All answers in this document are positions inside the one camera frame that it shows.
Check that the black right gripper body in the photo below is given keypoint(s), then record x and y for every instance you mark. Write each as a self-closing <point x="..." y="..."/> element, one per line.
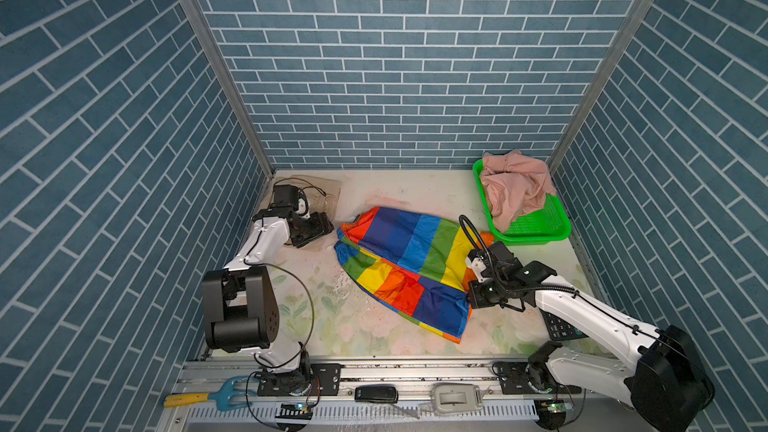
<point x="488" y="292"/>

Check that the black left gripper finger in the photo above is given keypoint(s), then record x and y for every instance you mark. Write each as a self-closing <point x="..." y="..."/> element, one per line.
<point x="302" y="237"/>
<point x="321" y="221"/>

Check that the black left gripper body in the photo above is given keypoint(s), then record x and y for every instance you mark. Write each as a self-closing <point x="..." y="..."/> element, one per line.
<point x="304" y="228"/>

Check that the beige drawstring shorts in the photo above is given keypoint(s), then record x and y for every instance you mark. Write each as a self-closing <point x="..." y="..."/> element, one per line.
<point x="323" y="194"/>

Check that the colourful striped shorts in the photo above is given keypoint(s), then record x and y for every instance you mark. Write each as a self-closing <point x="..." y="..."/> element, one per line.
<point x="414" y="264"/>

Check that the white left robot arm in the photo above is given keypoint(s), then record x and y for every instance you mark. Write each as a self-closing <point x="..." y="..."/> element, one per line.
<point x="240" y="308"/>

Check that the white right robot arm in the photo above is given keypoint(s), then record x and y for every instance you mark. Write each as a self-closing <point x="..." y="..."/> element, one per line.
<point x="657" y="372"/>

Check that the black calculator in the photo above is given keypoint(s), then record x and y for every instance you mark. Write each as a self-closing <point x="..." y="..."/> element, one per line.
<point x="560" y="330"/>

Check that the green plastic basket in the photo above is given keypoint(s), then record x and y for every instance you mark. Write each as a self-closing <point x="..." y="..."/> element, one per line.
<point x="549" y="224"/>

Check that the pink cloth in basket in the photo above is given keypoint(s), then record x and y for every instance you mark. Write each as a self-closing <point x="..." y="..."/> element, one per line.
<point x="514" y="185"/>

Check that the right green lit circuit board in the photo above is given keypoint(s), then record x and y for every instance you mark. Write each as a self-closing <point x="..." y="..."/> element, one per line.
<point x="552" y="414"/>

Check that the green lit circuit board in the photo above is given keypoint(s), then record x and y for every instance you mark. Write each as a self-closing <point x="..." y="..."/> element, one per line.
<point x="552" y="414"/>
<point x="292" y="417"/>

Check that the white computer mouse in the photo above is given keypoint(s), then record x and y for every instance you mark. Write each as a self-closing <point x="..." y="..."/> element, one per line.
<point x="624" y="395"/>

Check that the left green lit circuit board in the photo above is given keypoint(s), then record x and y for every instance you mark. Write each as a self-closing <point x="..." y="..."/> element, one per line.
<point x="292" y="417"/>

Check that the black car key fob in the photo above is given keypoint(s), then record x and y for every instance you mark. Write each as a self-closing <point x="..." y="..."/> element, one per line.
<point x="377" y="394"/>

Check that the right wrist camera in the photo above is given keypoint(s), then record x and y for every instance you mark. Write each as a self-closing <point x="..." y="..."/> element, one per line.
<point x="474" y="246"/>

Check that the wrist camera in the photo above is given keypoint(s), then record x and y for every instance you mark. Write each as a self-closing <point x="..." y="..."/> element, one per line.
<point x="474" y="246"/>
<point x="290" y="197"/>

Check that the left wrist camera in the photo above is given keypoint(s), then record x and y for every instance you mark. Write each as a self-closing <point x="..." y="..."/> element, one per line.
<point x="290" y="197"/>

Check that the blue yellow handled tool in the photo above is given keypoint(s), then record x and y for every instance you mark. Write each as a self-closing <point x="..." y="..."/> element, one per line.
<point x="230" y="396"/>

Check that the aluminium left corner post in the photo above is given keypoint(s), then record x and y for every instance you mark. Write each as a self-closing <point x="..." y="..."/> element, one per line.
<point x="209" y="46"/>

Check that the aluminium corner post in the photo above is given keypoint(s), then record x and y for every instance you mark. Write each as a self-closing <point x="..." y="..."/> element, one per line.
<point x="209" y="46"/>
<point x="620" y="43"/>

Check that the aluminium right corner post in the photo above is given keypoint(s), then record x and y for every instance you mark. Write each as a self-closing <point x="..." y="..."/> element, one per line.
<point x="620" y="43"/>

